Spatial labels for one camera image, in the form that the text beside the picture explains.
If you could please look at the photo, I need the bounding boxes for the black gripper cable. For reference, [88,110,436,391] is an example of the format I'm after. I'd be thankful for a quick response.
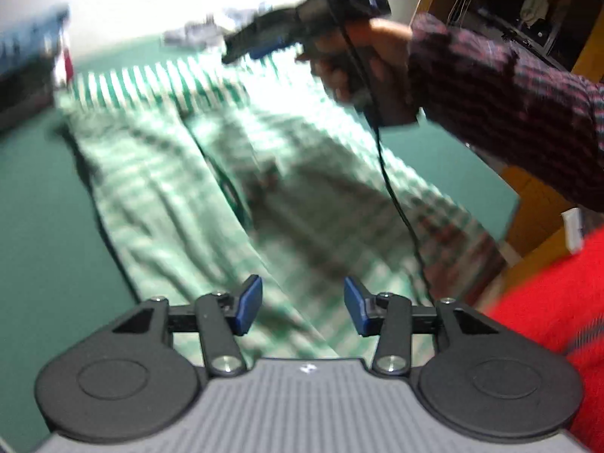
[339,22,435,308]

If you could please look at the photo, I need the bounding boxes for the person's right hand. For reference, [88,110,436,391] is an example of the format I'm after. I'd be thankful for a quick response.
[297,18,419,127]

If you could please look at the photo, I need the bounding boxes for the red jacket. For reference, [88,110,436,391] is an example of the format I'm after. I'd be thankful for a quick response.
[488,229,603,452]

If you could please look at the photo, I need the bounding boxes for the dark red folded garment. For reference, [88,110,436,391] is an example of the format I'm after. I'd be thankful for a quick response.
[53,47,74,88]

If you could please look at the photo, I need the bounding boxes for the blue folded garment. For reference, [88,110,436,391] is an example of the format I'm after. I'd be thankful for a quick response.
[1,5,69,77]

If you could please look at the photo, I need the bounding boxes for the plaid sleeve right forearm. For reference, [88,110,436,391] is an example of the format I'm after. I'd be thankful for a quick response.
[407,14,603,212]

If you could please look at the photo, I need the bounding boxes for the green white striped garment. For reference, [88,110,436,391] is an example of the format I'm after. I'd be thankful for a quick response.
[56,51,499,360]

